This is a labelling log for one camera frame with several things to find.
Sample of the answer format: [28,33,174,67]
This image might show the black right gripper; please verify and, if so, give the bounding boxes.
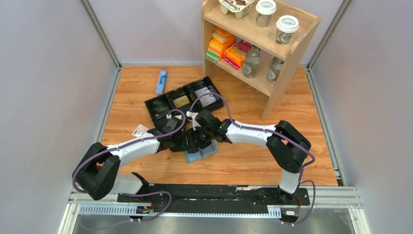
[186,125,214,154]

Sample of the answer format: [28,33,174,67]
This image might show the teal leather card holder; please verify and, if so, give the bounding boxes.
[183,140,219,164]

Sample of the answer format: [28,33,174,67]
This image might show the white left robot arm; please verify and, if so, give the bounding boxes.
[72,116,185,200]

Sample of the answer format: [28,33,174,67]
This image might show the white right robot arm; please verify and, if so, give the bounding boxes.
[186,110,311,204]

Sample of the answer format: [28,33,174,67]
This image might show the gold card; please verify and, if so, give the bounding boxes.
[173,96,190,109]

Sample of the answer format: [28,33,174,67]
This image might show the silver VIP card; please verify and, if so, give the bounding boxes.
[195,87,217,107]

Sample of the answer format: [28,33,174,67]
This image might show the black three-compartment tray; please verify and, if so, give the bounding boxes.
[145,77,224,128]

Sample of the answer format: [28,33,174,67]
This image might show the blue rectangular box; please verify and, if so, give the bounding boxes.
[155,70,168,95]

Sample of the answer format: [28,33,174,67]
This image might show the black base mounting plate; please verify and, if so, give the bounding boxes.
[116,183,311,215]

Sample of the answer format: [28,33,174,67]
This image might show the orange snack box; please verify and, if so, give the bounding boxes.
[223,40,252,70]

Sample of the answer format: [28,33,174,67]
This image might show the glass bottle left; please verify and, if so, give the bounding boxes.
[242,45,261,78]

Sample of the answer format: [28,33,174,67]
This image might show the glass bottle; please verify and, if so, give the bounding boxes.
[267,57,284,84]
[242,45,261,78]

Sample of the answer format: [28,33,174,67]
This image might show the stacked colourful sponges pack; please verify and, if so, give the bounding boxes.
[205,26,236,63]

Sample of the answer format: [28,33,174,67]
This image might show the glass bottle right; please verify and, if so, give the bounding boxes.
[267,57,284,84]

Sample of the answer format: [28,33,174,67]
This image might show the wooden shelf unit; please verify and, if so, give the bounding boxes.
[200,0,322,121]

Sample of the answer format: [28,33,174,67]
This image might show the chocolate pudding cup pack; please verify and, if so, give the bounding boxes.
[219,0,254,19]

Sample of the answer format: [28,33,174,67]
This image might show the paper coffee cup right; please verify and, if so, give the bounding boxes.
[276,15,299,45]

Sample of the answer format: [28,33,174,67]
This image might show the paper coffee cup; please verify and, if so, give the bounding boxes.
[276,15,299,45]
[256,0,277,27]

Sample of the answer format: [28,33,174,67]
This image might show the paper coffee cup left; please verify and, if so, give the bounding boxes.
[256,0,277,27]

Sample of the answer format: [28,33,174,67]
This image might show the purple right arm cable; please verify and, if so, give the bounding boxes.
[188,92,317,226]

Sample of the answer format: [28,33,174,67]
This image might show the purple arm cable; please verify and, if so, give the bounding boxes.
[188,92,317,226]
[71,109,187,223]

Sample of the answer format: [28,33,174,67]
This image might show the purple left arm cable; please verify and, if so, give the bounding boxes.
[71,109,187,223]

